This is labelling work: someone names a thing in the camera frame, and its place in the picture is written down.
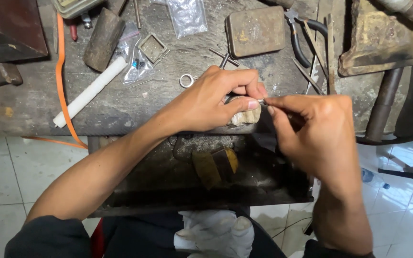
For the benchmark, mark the person's left hand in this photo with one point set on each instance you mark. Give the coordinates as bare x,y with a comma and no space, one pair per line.
210,104

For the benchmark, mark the person's right hand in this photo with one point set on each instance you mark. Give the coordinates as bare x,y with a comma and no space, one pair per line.
314,136

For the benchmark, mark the wooden bench peg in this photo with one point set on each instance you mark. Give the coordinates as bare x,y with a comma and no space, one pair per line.
245,115

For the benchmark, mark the metal tweezers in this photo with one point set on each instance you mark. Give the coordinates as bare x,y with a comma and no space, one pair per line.
222,57

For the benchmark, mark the yellow and brown block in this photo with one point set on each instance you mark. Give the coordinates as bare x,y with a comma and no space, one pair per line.
215,166

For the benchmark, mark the thin drill bit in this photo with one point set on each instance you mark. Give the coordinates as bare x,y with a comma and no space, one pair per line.
159,61

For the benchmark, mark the dark metal pipe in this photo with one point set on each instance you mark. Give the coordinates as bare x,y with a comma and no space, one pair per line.
384,104

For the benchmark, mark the small square metal tray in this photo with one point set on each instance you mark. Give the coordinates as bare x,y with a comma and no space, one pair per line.
152,47

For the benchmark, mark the dark wooden drawer tray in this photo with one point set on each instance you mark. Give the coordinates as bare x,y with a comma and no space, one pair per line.
177,179

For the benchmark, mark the long flat metal file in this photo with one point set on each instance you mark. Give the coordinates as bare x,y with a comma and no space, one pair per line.
331,53

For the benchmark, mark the clear plastic bag with beads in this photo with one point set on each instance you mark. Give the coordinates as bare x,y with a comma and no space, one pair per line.
134,64

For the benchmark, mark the rusty metal tin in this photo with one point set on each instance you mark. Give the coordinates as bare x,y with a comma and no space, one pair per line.
255,31

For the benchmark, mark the clear crumpled plastic bag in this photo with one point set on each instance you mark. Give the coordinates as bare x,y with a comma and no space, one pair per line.
188,16

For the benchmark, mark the wooden stick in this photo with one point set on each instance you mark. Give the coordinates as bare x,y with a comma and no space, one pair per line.
314,44

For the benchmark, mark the thin metal rod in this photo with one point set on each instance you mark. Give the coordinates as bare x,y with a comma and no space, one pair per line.
137,13

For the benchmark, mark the white wax stick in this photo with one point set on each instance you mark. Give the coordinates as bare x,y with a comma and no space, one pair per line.
90,92

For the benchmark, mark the wooden mallet head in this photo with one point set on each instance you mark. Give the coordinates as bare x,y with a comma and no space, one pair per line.
104,40

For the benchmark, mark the white cloth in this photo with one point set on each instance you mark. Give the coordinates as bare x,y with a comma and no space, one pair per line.
213,233

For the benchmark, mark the person's dark trousers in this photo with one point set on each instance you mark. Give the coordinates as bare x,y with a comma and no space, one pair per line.
149,236

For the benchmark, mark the green metal device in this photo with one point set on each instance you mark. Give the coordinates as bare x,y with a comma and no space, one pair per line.
74,7

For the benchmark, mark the dark wooden box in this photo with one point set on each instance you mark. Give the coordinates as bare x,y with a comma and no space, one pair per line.
7,30

